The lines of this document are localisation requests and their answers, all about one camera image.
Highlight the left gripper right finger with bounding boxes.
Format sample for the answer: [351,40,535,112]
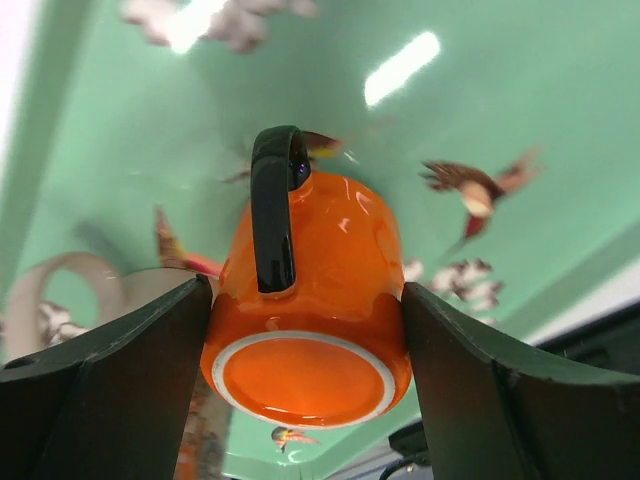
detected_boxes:
[401,283,639,479]

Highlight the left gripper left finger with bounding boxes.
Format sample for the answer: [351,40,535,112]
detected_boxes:
[1,275,213,480]

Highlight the orange mug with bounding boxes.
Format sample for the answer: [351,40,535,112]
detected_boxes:
[200,125,412,430]

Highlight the green floral tray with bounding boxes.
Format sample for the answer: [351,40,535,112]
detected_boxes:
[1,1,639,479]

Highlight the cream dragon mug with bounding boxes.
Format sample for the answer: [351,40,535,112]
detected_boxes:
[2,252,231,479]

